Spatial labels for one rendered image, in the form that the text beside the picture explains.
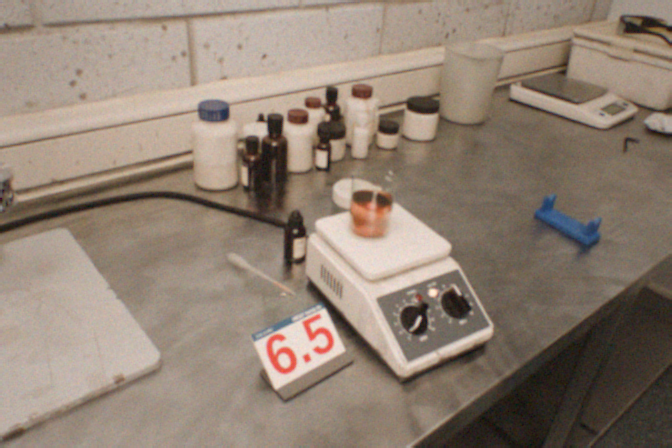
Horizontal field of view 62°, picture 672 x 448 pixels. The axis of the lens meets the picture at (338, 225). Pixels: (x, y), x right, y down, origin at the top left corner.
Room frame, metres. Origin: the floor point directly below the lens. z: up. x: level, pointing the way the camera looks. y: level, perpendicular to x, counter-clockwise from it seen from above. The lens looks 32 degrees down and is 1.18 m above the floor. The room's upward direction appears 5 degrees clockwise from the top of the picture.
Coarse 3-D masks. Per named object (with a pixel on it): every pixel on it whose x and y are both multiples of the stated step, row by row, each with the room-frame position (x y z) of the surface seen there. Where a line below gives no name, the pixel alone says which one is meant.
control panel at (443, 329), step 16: (448, 272) 0.51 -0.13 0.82; (416, 288) 0.48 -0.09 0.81; (432, 288) 0.48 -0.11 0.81; (448, 288) 0.49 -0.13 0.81; (464, 288) 0.50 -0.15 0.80; (384, 304) 0.45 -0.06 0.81; (400, 304) 0.46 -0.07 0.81; (416, 304) 0.46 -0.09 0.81; (432, 304) 0.47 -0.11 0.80; (400, 320) 0.44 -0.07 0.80; (432, 320) 0.45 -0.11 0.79; (448, 320) 0.46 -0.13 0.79; (464, 320) 0.46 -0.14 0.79; (480, 320) 0.47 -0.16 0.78; (400, 336) 0.42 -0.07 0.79; (416, 336) 0.43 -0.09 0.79; (432, 336) 0.44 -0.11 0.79; (448, 336) 0.44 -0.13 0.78; (464, 336) 0.45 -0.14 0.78; (416, 352) 0.41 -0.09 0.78
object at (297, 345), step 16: (304, 320) 0.45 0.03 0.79; (320, 320) 0.45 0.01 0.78; (272, 336) 0.42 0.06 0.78; (288, 336) 0.42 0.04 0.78; (304, 336) 0.43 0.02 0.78; (320, 336) 0.44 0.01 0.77; (272, 352) 0.40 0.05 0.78; (288, 352) 0.41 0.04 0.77; (304, 352) 0.42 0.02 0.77; (320, 352) 0.42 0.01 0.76; (272, 368) 0.39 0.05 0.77; (288, 368) 0.40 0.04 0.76
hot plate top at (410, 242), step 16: (400, 208) 0.61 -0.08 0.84; (320, 224) 0.55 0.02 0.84; (336, 224) 0.56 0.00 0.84; (400, 224) 0.57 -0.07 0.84; (416, 224) 0.57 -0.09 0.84; (336, 240) 0.52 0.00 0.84; (352, 240) 0.53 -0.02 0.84; (384, 240) 0.53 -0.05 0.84; (400, 240) 0.53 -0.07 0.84; (416, 240) 0.54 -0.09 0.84; (432, 240) 0.54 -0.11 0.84; (352, 256) 0.49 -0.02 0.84; (368, 256) 0.50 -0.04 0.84; (384, 256) 0.50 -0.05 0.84; (400, 256) 0.50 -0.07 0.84; (416, 256) 0.50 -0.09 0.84; (432, 256) 0.51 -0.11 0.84; (368, 272) 0.47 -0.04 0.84; (384, 272) 0.47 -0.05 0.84
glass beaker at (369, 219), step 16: (352, 176) 0.55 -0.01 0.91; (368, 176) 0.57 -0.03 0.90; (384, 176) 0.57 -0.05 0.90; (352, 192) 0.54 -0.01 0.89; (368, 192) 0.52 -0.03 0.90; (384, 192) 0.52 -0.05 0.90; (352, 208) 0.54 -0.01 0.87; (368, 208) 0.52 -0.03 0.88; (384, 208) 0.53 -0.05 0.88; (352, 224) 0.53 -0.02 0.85; (368, 224) 0.52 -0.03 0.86; (384, 224) 0.53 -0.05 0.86; (368, 240) 0.52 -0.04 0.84
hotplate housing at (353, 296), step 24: (312, 240) 0.55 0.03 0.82; (312, 264) 0.54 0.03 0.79; (336, 264) 0.51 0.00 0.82; (432, 264) 0.52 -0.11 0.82; (456, 264) 0.53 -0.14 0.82; (336, 288) 0.50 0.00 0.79; (360, 288) 0.47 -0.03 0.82; (384, 288) 0.47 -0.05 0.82; (360, 312) 0.46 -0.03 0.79; (360, 336) 0.46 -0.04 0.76; (384, 336) 0.42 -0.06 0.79; (480, 336) 0.46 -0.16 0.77; (384, 360) 0.42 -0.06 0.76; (432, 360) 0.42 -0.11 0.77
